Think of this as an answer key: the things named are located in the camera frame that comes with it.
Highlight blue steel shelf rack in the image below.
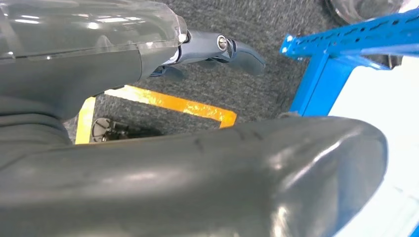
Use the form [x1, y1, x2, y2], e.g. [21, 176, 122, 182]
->
[280, 8, 419, 118]

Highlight black metal mechanism with disc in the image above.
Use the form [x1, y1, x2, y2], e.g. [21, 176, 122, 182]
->
[91, 117, 163, 143]

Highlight white plastic bin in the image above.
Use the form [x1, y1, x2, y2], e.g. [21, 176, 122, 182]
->
[328, 55, 419, 237]

